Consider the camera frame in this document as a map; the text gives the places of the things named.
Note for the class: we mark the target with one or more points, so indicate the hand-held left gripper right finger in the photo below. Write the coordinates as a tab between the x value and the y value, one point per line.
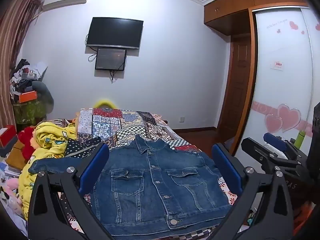
225	166

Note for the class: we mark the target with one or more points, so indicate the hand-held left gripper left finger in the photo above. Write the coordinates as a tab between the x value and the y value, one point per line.
96	163

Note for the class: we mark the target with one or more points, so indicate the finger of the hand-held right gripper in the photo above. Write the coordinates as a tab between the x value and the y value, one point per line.
257	153
275	141

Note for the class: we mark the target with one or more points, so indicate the blue denim jacket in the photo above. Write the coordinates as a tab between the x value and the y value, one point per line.
155	180

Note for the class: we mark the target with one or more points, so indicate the pile of mixed clothes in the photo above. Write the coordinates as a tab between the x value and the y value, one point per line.
27	75

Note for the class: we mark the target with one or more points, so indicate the dark dotted cloth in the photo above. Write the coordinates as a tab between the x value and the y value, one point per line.
80	146

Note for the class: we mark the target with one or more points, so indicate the green bottle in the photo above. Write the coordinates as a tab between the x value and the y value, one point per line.
299	138

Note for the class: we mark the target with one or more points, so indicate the patchwork printed bedspread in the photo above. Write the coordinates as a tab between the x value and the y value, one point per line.
120	122

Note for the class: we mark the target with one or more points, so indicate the yellow cartoon printed blanket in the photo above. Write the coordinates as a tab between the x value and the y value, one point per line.
50	140

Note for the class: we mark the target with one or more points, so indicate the yellow round object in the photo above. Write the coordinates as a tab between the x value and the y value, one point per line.
104	103

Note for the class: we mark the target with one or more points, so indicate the white sliding wardrobe door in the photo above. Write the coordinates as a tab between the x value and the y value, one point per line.
282	80

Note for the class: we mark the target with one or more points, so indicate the brown wooden door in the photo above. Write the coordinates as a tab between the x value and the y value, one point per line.
237	85

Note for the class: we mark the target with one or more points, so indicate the red plush toy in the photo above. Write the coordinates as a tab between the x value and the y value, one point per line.
26	142

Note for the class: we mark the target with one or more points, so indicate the green patterned cloth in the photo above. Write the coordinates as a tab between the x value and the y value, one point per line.
31	111

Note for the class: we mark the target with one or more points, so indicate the red tissue box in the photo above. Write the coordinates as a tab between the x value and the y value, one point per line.
7	136

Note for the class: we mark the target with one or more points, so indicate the orange box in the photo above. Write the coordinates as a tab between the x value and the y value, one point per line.
27	96

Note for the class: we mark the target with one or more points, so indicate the wooden overhead wardrobe cabinet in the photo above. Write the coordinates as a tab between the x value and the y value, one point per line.
240	5

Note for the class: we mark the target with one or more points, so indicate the brown striped curtain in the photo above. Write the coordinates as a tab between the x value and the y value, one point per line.
15	42

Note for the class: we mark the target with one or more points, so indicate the small black wall monitor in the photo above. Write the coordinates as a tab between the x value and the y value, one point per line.
110	58

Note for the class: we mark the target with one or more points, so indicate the black wall television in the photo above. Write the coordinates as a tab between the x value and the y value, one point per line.
114	32

